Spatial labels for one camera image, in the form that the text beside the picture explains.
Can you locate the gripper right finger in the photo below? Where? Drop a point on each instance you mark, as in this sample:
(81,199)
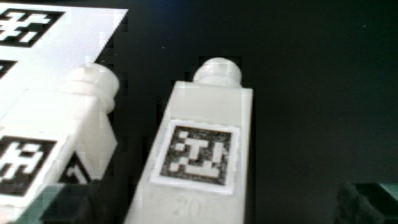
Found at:
(369,203)

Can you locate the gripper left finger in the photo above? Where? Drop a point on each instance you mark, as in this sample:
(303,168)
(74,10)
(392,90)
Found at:
(63,206)

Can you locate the white table leg with tag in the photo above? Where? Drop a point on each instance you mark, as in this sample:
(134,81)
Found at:
(191,189)

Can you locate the white sheet with tags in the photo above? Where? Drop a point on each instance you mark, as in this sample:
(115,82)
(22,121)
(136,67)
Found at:
(53,39)

